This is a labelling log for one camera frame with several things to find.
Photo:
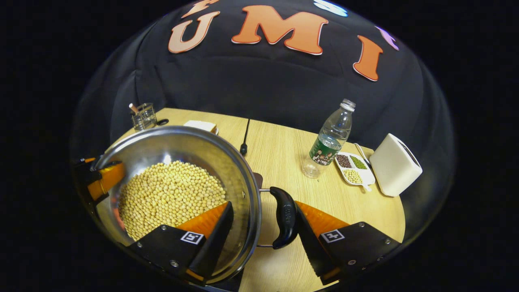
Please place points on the black backdrop cloth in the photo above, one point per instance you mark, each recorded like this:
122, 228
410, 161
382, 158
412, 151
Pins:
263, 81

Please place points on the sandwich on white plate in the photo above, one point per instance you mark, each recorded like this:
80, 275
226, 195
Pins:
200, 125

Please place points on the white divided bean tray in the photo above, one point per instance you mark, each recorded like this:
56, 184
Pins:
365, 174

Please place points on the stainless steel pot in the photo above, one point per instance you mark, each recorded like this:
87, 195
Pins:
182, 144

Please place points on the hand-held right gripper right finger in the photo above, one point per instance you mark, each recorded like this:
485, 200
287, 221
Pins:
310, 247

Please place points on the pile of yellow soybeans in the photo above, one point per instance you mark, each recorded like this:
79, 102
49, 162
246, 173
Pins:
170, 198

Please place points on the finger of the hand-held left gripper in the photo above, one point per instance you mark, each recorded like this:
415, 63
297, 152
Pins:
106, 178
86, 160

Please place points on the clear plastic water bottle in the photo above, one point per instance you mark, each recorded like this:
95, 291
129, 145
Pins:
328, 146

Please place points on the white toaster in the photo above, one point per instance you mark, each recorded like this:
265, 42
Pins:
395, 168

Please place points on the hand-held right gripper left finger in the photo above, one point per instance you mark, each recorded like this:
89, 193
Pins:
211, 251

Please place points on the small black disc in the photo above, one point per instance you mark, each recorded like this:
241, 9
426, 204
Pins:
163, 121

